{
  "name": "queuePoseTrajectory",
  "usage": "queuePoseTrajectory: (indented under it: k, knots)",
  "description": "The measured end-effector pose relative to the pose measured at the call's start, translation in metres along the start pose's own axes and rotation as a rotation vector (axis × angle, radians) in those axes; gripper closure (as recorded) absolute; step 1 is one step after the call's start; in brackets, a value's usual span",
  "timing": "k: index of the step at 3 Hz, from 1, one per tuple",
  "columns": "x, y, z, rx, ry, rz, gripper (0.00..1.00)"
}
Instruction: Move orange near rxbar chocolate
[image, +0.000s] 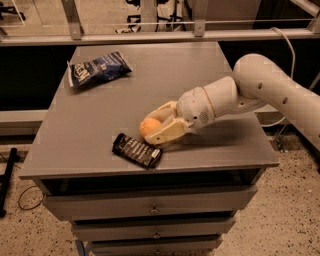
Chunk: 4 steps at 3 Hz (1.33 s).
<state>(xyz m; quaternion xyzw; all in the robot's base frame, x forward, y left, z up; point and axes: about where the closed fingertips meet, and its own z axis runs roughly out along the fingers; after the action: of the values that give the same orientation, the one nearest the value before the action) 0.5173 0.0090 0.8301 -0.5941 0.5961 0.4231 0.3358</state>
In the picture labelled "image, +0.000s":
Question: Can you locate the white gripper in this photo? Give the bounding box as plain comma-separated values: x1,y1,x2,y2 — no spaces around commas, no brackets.
144,87,216,145

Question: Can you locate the orange fruit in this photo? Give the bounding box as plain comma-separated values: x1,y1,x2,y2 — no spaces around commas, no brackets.
139,118,161,137

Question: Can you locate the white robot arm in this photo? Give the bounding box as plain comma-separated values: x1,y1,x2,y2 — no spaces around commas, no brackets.
145,54,320,150

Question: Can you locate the black rxbar chocolate bar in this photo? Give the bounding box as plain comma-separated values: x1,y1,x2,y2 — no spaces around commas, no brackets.
112,133,163,169

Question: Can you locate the grey drawer cabinet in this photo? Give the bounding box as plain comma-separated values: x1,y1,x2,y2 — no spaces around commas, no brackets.
22,43,278,256

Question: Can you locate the blue chip bag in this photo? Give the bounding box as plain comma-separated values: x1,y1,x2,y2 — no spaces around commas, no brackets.
67,51,133,88

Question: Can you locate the middle grey drawer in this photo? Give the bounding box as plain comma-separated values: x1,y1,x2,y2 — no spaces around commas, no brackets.
72,217,235,241

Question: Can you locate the grey drawer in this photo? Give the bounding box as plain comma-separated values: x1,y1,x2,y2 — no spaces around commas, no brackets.
91,236,222,256
72,217,235,241
44,185,257,221

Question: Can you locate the top grey drawer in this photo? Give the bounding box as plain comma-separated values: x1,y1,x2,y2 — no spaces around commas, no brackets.
44,185,257,221

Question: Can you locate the bottom grey drawer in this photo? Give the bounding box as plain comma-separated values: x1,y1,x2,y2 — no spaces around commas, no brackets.
91,236,222,256

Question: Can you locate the black floor stand bar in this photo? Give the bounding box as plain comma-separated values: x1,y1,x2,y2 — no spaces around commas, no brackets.
0,148,19,218

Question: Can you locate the black floor cable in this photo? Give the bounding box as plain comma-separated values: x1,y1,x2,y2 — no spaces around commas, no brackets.
17,185,45,211

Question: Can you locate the grey metal railing frame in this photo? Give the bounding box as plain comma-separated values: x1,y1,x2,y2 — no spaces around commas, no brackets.
0,0,320,46

